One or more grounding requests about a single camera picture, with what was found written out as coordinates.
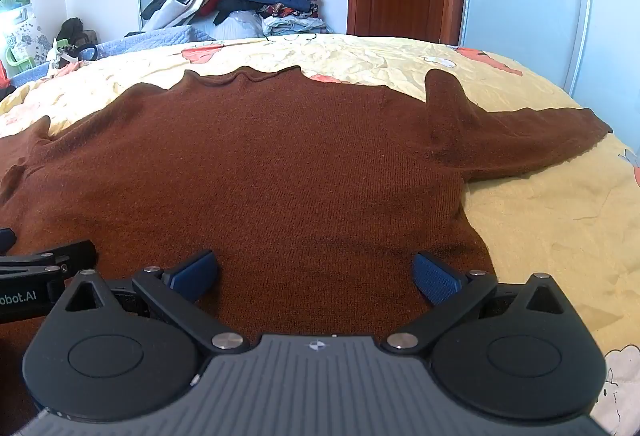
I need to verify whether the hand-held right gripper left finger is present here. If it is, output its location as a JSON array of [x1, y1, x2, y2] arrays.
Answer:
[[62, 249, 249, 355]]

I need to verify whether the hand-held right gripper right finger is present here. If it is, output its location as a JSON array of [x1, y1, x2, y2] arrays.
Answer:
[[382, 252, 574, 356]]

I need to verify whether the brown knit sweater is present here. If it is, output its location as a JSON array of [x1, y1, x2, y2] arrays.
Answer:
[[0, 65, 614, 423]]

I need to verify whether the yellow printed bedsheet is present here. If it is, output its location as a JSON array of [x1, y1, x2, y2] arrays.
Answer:
[[0, 32, 640, 436]]

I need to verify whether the green plastic chair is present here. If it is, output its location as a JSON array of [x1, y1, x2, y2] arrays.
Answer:
[[4, 46, 36, 73]]

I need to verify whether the white cloth scrap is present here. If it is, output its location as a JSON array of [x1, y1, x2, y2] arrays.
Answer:
[[47, 39, 81, 72]]

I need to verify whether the floral pillow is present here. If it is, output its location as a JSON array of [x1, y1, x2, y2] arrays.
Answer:
[[4, 14, 54, 67]]

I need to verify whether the black bag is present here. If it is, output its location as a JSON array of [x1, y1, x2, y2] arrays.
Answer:
[[55, 17, 101, 63]]

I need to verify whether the blue quilted blanket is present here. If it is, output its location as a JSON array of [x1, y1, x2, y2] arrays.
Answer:
[[10, 24, 232, 88]]

